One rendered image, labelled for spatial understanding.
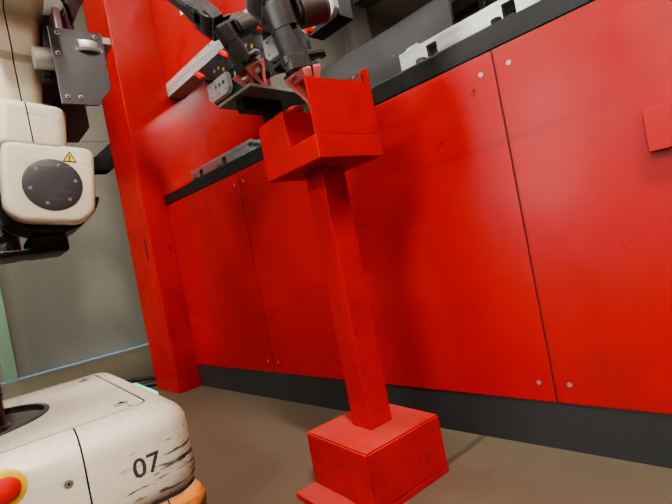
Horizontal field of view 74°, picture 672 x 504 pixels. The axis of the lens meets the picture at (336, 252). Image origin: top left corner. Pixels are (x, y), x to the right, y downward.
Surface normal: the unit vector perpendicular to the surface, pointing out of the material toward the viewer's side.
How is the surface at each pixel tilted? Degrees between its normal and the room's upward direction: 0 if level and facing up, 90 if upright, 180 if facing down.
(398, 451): 90
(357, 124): 90
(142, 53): 90
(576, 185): 90
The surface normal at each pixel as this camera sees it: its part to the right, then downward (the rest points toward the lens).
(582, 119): -0.70, 0.14
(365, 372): 0.59, -0.11
